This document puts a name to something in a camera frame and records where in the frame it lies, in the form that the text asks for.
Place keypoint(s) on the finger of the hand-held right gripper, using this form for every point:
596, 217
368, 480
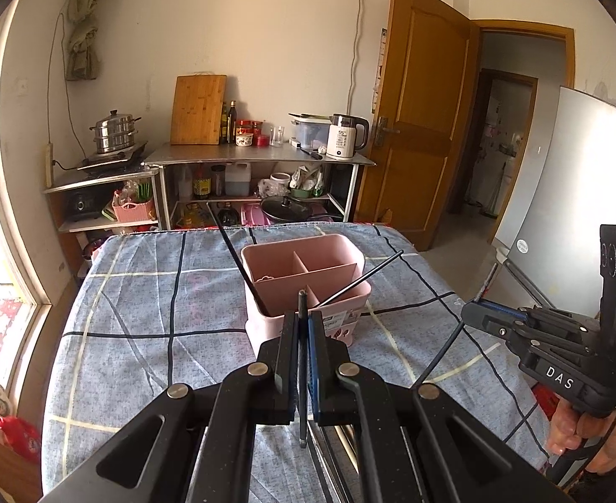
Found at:
488, 319
564, 322

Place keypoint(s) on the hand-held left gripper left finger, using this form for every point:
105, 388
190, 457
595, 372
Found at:
287, 372

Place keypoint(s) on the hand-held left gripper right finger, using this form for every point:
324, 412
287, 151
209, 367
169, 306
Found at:
313, 361

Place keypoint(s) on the black chopstick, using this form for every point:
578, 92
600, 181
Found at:
235, 256
360, 278
302, 304
488, 282

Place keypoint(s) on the pink utensil holder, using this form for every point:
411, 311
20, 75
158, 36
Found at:
276, 283

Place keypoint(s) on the wooden chopstick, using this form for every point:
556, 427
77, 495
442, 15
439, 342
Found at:
346, 450

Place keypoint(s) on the person's right hand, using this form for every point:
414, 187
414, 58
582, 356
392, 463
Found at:
564, 429

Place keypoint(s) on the silver refrigerator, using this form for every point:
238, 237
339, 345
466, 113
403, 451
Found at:
570, 194

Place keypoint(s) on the blue-grey checked blanket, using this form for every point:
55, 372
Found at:
156, 335

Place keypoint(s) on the black pan with lid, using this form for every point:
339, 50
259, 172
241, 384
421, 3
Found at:
287, 212

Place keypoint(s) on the crumpled plastic bags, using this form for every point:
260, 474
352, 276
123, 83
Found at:
308, 178

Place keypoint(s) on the white jerry can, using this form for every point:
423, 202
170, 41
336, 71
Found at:
238, 181

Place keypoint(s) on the soy sauce bottle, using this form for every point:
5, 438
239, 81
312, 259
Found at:
201, 186

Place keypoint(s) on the wooden door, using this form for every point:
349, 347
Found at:
423, 115

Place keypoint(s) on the steel kitchen table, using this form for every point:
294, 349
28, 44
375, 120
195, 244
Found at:
245, 153

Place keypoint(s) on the pink plastic basket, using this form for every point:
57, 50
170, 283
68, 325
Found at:
135, 212

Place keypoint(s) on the white electric kettle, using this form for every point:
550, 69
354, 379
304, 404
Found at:
342, 139

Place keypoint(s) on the small red jar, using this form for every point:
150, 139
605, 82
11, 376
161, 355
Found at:
260, 141

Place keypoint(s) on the glass cup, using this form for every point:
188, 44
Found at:
277, 137

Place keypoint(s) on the clear plastic container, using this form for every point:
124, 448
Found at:
310, 133

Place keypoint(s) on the red-lidded jar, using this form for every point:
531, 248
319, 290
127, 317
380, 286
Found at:
244, 136

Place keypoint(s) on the dark oil bottle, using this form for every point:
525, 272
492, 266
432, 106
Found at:
232, 123

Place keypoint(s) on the black kitchen appliance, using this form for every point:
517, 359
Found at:
83, 205

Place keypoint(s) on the low steel side shelf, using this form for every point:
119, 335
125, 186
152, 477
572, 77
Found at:
93, 181

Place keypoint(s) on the red plastic bag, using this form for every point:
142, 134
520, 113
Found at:
22, 437

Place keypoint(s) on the black induction cooker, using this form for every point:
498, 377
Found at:
111, 160

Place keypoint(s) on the bamboo cutting board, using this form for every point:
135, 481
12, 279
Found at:
197, 110

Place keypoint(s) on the stainless steel steamer pot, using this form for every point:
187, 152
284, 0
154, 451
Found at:
114, 133

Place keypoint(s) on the beige power strip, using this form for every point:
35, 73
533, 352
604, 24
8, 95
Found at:
48, 165

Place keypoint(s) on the wall calendar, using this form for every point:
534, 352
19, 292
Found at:
379, 73

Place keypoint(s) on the window frame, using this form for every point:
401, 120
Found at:
4, 194

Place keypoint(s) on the cloth-wrapped wall pipe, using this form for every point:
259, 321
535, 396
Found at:
82, 36

